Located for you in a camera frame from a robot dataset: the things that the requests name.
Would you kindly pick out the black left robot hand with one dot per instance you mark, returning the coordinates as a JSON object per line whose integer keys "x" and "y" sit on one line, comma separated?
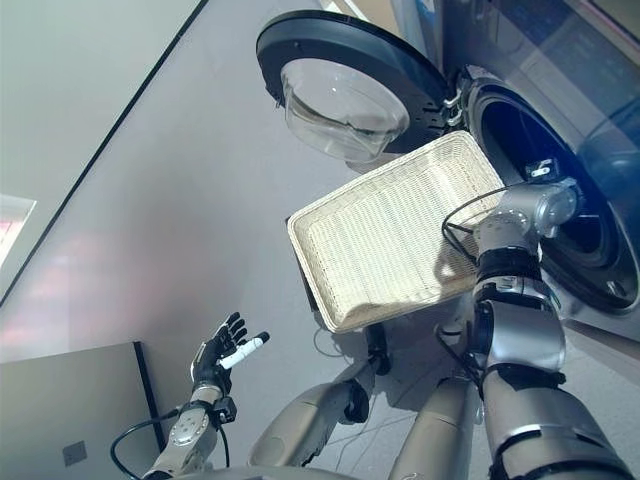
{"x": 210, "y": 360}

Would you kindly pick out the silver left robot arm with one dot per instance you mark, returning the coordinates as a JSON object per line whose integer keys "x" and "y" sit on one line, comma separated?
{"x": 187, "y": 430}

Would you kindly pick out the grey box with black edge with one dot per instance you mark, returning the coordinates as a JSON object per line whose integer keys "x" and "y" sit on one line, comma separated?
{"x": 60, "y": 390}

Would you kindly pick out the white wicker basket tray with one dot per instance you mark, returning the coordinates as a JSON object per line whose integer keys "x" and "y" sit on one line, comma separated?
{"x": 380, "y": 240}

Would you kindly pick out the grey socket plate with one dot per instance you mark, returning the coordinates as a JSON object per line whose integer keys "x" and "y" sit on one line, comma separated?
{"x": 76, "y": 452}

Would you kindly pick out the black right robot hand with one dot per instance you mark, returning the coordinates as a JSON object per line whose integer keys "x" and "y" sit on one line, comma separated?
{"x": 540, "y": 170}

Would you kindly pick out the silver front-load washing machine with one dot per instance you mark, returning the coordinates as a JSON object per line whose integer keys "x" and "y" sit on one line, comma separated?
{"x": 600, "y": 125}

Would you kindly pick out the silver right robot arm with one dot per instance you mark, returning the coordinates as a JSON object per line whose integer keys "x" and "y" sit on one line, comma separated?
{"x": 525, "y": 340}

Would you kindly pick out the round glass washer door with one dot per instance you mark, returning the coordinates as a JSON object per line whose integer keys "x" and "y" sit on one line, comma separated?
{"x": 350, "y": 55}

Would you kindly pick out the silver right robot leg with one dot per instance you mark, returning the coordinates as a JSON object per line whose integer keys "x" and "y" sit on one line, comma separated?
{"x": 440, "y": 425}

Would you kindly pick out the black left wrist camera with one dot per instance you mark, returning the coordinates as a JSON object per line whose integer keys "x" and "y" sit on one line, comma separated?
{"x": 226, "y": 410}

